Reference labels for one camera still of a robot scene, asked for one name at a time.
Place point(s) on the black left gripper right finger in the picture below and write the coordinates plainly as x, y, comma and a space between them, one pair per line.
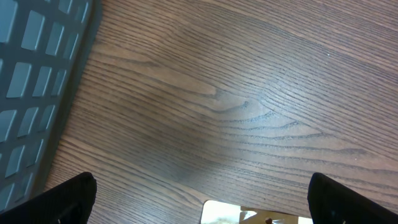
332, 203

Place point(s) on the brown nut snack pouch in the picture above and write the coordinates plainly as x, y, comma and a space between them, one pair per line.
215, 212

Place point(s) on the grey plastic mesh basket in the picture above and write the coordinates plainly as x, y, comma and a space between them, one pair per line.
44, 48

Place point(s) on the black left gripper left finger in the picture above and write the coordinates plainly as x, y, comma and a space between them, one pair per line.
69, 202

